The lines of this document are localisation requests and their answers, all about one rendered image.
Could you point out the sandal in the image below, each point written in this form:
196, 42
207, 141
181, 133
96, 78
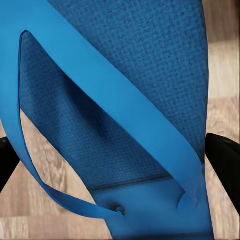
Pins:
120, 88

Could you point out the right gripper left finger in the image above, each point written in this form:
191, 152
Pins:
8, 161

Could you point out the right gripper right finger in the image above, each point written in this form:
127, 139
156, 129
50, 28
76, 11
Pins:
224, 156

